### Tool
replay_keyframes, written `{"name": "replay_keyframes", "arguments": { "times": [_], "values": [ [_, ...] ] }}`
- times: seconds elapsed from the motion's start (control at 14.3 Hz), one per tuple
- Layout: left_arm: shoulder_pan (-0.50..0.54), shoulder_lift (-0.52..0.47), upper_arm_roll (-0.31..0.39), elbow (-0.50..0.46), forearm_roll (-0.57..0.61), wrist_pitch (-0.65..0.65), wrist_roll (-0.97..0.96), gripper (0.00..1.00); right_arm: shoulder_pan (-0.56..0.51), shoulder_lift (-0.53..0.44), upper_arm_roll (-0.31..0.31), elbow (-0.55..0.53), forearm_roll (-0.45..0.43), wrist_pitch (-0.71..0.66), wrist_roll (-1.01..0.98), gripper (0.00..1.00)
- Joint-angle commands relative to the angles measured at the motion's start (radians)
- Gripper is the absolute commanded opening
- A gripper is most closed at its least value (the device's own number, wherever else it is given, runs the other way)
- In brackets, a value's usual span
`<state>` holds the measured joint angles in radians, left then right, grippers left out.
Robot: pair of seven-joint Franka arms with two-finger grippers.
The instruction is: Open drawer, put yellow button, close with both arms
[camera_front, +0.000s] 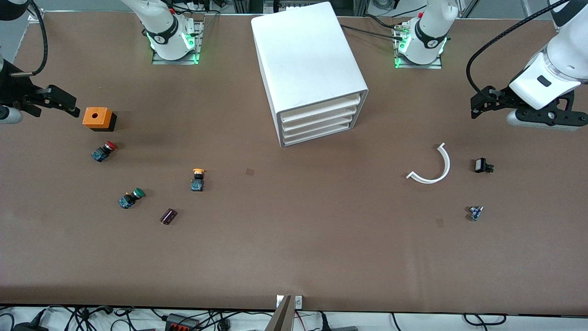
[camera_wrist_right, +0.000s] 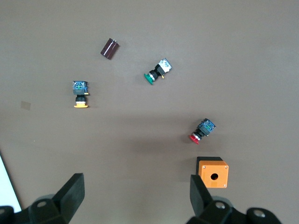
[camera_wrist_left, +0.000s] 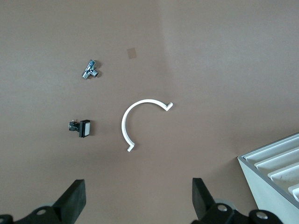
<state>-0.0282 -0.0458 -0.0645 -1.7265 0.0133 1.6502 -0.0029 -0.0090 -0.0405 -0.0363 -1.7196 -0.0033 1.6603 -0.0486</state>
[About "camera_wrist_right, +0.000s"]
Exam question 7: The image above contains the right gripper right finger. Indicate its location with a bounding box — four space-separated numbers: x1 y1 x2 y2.
186 174 246 224

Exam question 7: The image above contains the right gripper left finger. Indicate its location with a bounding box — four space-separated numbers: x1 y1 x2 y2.
28 173 85 224

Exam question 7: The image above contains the yellow push button switch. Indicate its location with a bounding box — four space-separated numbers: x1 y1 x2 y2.
72 80 90 109

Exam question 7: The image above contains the white drawer cabinet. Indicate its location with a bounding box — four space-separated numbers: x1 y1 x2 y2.
0 150 22 213

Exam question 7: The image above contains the dark red cylindrical capacitor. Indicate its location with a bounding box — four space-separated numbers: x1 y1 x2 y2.
100 37 121 61

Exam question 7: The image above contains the orange button enclosure box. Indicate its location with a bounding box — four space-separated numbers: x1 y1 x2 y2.
195 156 230 189

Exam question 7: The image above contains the red push button switch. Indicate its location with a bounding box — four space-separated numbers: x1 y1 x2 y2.
188 118 217 145

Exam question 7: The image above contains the green push button switch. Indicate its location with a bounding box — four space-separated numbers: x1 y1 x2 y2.
143 58 173 86

